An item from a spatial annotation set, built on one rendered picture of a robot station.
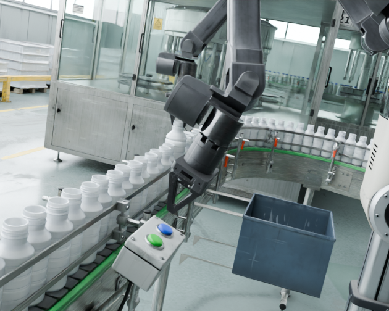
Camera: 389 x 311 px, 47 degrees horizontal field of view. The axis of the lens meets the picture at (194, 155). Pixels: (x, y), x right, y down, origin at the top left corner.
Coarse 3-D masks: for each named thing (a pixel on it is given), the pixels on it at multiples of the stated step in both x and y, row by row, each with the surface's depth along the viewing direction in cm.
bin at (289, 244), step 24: (216, 192) 182; (240, 216) 159; (264, 216) 184; (288, 216) 181; (312, 216) 179; (240, 240) 156; (264, 240) 154; (288, 240) 152; (312, 240) 150; (216, 264) 166; (240, 264) 158; (264, 264) 155; (288, 264) 153; (312, 264) 151; (288, 288) 155; (312, 288) 153
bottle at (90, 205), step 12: (84, 192) 89; (96, 192) 90; (84, 204) 89; (96, 204) 90; (96, 228) 91; (84, 240) 90; (96, 240) 92; (84, 252) 90; (96, 252) 94; (84, 264) 91
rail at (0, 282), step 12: (156, 180) 122; (168, 192) 137; (96, 216) 88; (132, 216) 110; (84, 228) 84; (60, 240) 76; (108, 240) 97; (48, 252) 72; (24, 264) 66; (72, 264) 82; (12, 276) 64; (60, 276) 78; (48, 288) 75
